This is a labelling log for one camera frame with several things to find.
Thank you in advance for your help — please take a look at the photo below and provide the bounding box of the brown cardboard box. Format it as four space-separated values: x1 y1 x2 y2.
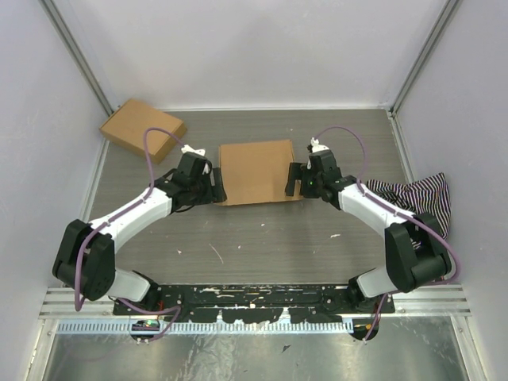
219 140 302 206
99 98 187 164

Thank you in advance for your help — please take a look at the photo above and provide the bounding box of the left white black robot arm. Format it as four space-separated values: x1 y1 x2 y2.
52 167 226 315

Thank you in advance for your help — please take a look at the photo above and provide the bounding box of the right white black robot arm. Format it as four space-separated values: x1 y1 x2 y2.
285 163 452 314

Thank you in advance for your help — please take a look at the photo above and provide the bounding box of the folded brown cardboard box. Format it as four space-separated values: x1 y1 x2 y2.
99 98 187 164

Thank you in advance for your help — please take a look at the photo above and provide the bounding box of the striped purple white cloth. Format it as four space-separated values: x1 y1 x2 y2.
366 172 452 239

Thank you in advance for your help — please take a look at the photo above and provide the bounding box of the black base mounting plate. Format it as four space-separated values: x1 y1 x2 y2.
111 283 395 324

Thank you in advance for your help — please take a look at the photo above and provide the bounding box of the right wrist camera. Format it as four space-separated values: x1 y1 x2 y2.
306 137 342 180

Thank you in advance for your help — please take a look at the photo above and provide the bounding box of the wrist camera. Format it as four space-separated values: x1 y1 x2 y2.
177 144 211 178
306 137 342 180

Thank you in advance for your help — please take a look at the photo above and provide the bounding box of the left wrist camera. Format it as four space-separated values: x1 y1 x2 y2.
177 144 211 178

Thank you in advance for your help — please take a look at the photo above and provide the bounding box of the slotted white cable duct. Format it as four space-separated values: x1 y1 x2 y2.
56 318 354 335

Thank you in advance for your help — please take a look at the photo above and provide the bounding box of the aluminium front rail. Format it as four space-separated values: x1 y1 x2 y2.
39 284 471 318

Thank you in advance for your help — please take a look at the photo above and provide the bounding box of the right aluminium corner post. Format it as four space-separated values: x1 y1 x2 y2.
388 0 462 117

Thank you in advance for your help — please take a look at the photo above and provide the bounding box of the aluminium corner post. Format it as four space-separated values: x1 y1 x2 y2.
39 0 114 116
388 0 462 117

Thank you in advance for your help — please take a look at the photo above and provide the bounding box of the left aluminium corner post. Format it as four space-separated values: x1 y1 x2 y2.
39 0 114 116

